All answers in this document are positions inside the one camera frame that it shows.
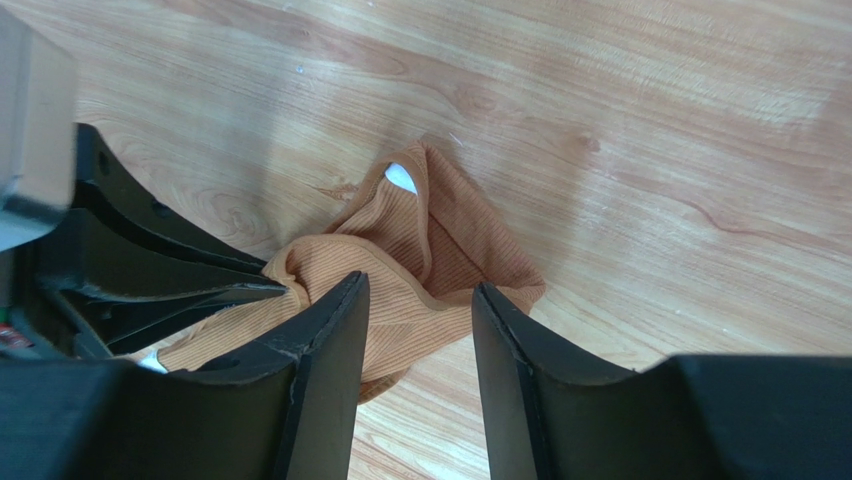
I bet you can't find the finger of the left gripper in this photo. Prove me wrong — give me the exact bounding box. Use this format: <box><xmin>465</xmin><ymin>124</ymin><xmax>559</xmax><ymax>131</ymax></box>
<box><xmin>73</xmin><ymin>123</ymin><xmax>264</xmax><ymax>274</ymax></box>
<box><xmin>35</xmin><ymin>209</ymin><xmax>287</xmax><ymax>356</ymax></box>

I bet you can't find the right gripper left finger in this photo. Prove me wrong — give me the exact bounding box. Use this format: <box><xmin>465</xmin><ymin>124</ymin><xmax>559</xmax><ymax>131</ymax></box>
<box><xmin>1</xmin><ymin>272</ymin><xmax>370</xmax><ymax>479</ymax></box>

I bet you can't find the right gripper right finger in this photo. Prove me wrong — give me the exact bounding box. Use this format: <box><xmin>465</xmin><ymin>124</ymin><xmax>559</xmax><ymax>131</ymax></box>
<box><xmin>472</xmin><ymin>284</ymin><xmax>851</xmax><ymax>479</ymax></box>

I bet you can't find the brown underwear white waistband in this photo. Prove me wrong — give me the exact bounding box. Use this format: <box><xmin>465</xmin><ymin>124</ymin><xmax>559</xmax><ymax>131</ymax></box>
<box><xmin>143</xmin><ymin>141</ymin><xmax>546</xmax><ymax>402</ymax></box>

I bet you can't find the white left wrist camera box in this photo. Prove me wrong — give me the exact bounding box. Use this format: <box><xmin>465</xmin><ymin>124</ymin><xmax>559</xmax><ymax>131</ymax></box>
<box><xmin>1</xmin><ymin>8</ymin><xmax>78</xmax><ymax>251</ymax></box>

